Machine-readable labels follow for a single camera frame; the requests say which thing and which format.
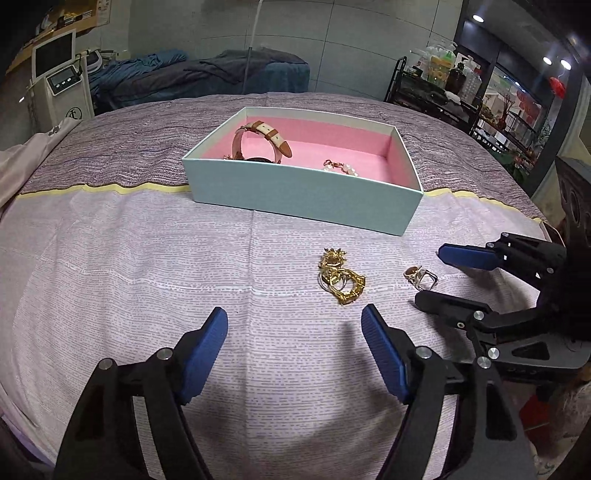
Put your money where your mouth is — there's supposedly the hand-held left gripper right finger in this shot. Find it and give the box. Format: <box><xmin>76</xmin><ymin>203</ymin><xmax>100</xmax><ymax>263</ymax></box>
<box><xmin>361</xmin><ymin>304</ymin><xmax>539</xmax><ymax>480</ymax></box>

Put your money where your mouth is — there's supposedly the white stand pole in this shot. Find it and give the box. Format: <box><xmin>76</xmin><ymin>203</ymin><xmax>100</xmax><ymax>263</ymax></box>
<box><xmin>246</xmin><ymin>0</ymin><xmax>269</xmax><ymax>85</ymax></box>

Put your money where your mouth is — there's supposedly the green label bottle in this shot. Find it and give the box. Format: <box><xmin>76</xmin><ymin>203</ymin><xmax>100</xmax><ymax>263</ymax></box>
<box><xmin>427</xmin><ymin>46</ymin><xmax>455</xmax><ymax>89</ymax></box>

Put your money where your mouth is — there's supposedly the grey blanket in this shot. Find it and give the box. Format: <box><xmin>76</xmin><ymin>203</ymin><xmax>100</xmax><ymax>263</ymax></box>
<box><xmin>111</xmin><ymin>48</ymin><xmax>308</xmax><ymax>101</ymax></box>

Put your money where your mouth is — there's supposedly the pink dotted quilt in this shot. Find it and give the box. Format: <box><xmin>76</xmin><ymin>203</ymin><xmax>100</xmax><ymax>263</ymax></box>
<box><xmin>0</xmin><ymin>121</ymin><xmax>70</xmax><ymax>208</ymax></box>

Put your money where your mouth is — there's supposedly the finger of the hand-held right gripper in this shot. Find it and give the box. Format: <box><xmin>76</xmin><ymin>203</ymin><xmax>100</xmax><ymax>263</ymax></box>
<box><xmin>438</xmin><ymin>233</ymin><xmax>566</xmax><ymax>280</ymax></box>
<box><xmin>414</xmin><ymin>291</ymin><xmax>555</xmax><ymax>361</ymax></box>

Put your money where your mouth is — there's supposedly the black metal rack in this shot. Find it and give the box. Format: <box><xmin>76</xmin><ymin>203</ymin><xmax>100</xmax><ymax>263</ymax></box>
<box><xmin>384</xmin><ymin>56</ymin><xmax>483</xmax><ymax>134</ymax></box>

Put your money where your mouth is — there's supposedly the blue covered massage bed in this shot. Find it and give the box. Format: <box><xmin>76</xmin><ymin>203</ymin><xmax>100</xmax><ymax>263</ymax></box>
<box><xmin>90</xmin><ymin>48</ymin><xmax>311</xmax><ymax>114</ymax></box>

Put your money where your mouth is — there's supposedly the blue blanket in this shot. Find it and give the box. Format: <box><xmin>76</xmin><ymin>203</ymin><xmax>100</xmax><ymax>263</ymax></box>
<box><xmin>95</xmin><ymin>50</ymin><xmax>190</xmax><ymax>88</ymax></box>

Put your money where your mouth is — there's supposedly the shop display shelf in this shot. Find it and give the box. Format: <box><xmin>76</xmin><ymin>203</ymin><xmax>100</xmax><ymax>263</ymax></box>
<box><xmin>471</xmin><ymin>65</ymin><xmax>555</xmax><ymax>158</ymax></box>

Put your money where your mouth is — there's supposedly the wooden wall shelf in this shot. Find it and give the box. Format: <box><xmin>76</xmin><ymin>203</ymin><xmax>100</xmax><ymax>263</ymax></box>
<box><xmin>7</xmin><ymin>0</ymin><xmax>112</xmax><ymax>75</ymax></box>

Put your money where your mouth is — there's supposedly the white and brown strap watch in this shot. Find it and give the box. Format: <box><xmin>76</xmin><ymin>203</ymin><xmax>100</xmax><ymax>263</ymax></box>
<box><xmin>229</xmin><ymin>121</ymin><xmax>293</xmax><ymax>163</ymax></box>

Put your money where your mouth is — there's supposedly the thin metal bangle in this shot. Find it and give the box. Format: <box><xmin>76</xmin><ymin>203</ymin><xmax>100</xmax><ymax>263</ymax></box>
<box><xmin>318</xmin><ymin>270</ymin><xmax>354</xmax><ymax>296</ymax></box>

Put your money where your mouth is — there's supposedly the clear pump bottle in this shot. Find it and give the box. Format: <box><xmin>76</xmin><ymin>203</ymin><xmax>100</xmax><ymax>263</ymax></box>
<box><xmin>464</xmin><ymin>55</ymin><xmax>484</xmax><ymax>100</ymax></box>

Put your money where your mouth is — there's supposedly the pearl bracelet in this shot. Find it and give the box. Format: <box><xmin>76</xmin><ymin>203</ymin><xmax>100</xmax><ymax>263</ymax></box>
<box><xmin>322</xmin><ymin>159</ymin><xmax>360</xmax><ymax>177</ymax></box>

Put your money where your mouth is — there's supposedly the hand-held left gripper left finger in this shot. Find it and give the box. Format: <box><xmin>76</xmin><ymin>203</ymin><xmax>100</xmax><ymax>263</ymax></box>
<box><xmin>54</xmin><ymin>307</ymin><xmax>229</xmax><ymax>480</ymax></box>

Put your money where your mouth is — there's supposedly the white beauty machine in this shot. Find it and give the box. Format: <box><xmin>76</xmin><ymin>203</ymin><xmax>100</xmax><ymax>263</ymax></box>
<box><xmin>28</xmin><ymin>28</ymin><xmax>95</xmax><ymax>123</ymax></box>

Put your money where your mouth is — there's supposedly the red object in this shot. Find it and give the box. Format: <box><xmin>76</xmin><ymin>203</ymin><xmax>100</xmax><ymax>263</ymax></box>
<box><xmin>517</xmin><ymin>392</ymin><xmax>555</xmax><ymax>430</ymax></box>

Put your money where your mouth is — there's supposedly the floral patterned cloth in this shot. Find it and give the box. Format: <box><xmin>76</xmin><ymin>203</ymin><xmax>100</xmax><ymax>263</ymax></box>
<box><xmin>531</xmin><ymin>378</ymin><xmax>591</xmax><ymax>480</ymax></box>

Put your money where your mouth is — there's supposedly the brown pump bottle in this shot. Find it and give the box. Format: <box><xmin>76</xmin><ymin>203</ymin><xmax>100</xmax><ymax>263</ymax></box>
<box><xmin>447</xmin><ymin>60</ymin><xmax>469</xmax><ymax>97</ymax></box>

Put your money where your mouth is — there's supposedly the gold brooch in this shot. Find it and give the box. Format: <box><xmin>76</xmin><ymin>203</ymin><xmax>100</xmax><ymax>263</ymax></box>
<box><xmin>318</xmin><ymin>247</ymin><xmax>348</xmax><ymax>273</ymax></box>

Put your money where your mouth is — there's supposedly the teal box with pink lining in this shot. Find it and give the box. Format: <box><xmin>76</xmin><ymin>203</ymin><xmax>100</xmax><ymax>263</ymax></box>
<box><xmin>181</xmin><ymin>106</ymin><xmax>424</xmax><ymax>237</ymax></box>

